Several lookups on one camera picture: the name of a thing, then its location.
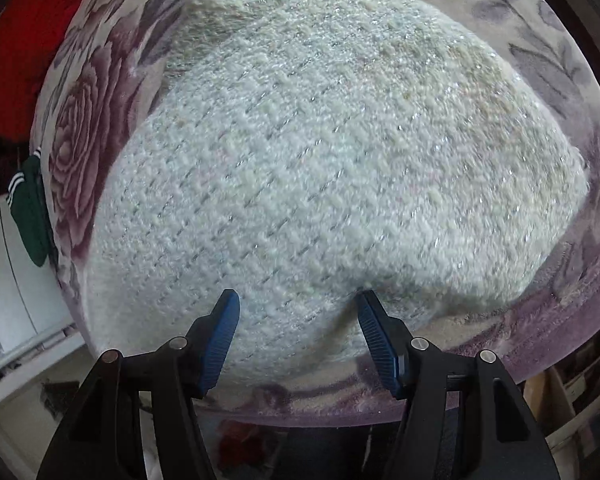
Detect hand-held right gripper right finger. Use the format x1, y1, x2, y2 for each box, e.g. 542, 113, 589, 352
355, 289, 561, 480

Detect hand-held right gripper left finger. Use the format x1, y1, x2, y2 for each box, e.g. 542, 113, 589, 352
37, 288, 241, 480

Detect white fuzzy cardigan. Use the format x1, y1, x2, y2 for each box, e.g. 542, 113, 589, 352
87, 0, 591, 382

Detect white wardrobe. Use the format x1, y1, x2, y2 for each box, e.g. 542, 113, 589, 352
0, 194, 89, 387

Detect green white-striped pants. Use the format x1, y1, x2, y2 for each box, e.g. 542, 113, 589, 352
7, 147, 51, 269

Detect purple floral blanket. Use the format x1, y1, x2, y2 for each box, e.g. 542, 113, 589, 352
29, 0, 600, 429

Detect red quilt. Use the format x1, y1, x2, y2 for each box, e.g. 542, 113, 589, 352
0, 0, 107, 144

